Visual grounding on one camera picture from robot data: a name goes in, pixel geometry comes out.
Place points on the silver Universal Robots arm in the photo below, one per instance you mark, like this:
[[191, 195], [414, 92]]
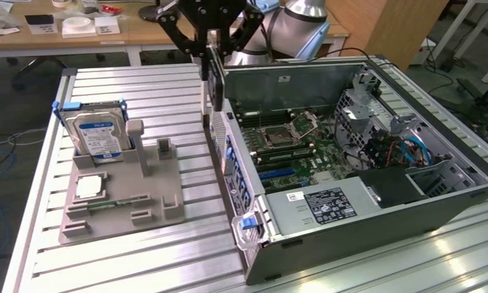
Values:
[[293, 33]]

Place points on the green motherboard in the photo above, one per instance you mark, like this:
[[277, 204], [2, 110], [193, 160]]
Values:
[[322, 161]]

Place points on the clear plastic bag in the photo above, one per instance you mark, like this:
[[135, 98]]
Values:
[[1, 18]]

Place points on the white paper card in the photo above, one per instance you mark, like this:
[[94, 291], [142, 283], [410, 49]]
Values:
[[5, 31]]

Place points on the blue expansion slot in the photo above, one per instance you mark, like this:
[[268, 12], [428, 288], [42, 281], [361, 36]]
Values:
[[274, 174]]

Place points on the wooden desk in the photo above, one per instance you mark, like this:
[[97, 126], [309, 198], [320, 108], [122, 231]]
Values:
[[25, 42]]

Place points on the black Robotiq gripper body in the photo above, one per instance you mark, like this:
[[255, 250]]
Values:
[[211, 15]]

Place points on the black chair base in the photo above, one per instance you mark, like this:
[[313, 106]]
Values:
[[29, 68]]

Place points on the blue retention clip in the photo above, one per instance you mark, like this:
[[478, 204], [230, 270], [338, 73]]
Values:
[[241, 178], [245, 190], [237, 166], [230, 149]]

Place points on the hard disk in blue carrier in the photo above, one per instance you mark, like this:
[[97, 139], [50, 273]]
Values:
[[94, 134]]

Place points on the black plastic shroud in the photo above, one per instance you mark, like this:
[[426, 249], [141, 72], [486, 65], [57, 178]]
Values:
[[390, 189]]

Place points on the black equipment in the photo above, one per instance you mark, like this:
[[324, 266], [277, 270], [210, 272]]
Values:
[[485, 100]]

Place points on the graphics card with metal bracket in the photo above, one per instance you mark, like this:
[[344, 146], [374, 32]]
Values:
[[218, 88]]

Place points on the grey printed parts rack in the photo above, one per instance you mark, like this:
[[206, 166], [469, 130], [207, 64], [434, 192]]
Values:
[[118, 222]]

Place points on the labelled RAM stick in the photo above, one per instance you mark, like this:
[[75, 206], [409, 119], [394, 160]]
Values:
[[285, 154]]

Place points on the CPU socket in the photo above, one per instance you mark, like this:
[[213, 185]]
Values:
[[280, 137]]

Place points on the wooden cabinet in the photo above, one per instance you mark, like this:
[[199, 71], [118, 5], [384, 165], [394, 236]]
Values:
[[390, 30]]

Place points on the grey power supply unit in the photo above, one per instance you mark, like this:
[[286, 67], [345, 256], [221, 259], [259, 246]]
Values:
[[285, 213]]

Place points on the silver CPU chip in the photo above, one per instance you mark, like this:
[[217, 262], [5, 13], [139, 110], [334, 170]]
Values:
[[90, 186]]

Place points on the metal CPU socket cover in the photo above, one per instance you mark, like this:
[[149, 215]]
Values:
[[308, 122]]

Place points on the grey latch with blue tab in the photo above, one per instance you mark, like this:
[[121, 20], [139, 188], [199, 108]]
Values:
[[238, 238]]

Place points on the small white labelled box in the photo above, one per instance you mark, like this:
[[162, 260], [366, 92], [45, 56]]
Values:
[[106, 27]]

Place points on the white table frame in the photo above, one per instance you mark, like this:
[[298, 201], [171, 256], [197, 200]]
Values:
[[476, 30]]

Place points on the perforated metal disk bay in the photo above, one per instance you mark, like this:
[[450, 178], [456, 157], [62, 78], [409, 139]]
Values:
[[358, 113]]

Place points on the beige tape roll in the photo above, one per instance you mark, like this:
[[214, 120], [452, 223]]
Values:
[[57, 3]]

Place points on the flat white box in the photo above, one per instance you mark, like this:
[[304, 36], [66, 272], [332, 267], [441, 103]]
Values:
[[79, 34]]

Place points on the red packet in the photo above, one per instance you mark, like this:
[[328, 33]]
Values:
[[111, 9]]

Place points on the black and white sign box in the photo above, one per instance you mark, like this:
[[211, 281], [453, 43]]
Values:
[[41, 29]]

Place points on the open black PC case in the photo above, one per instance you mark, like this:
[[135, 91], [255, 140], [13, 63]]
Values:
[[350, 253]]

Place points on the black lamp base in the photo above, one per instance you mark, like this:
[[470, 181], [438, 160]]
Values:
[[149, 13]]

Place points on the green RAM stick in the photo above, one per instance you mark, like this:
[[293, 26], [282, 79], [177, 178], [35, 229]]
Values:
[[106, 204]]

